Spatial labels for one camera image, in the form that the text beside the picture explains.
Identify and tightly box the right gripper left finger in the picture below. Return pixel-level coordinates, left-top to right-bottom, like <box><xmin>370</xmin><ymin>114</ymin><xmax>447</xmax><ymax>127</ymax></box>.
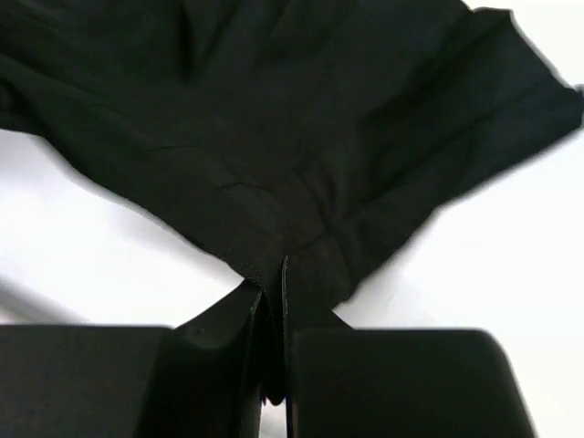
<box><xmin>1</xmin><ymin>282</ymin><xmax>262</xmax><ymax>437</ymax></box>

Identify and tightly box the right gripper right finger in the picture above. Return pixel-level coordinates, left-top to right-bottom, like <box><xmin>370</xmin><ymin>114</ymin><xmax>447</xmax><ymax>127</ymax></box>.
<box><xmin>281</xmin><ymin>274</ymin><xmax>535</xmax><ymax>437</ymax></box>

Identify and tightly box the black skirt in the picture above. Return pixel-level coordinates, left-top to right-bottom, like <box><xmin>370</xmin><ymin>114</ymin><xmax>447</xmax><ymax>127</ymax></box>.
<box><xmin>0</xmin><ymin>0</ymin><xmax>584</xmax><ymax>307</ymax></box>

